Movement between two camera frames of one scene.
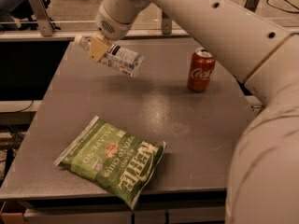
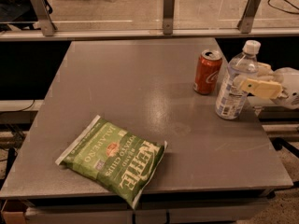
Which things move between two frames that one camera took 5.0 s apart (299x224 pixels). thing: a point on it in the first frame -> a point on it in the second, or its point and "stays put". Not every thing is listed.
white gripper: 109,27 -> 290,88
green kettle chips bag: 113,159 stays put
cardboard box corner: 12,212 stays put
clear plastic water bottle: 124,61 -> 232,100
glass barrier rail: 65,35 stays put
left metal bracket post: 39,9 stays put
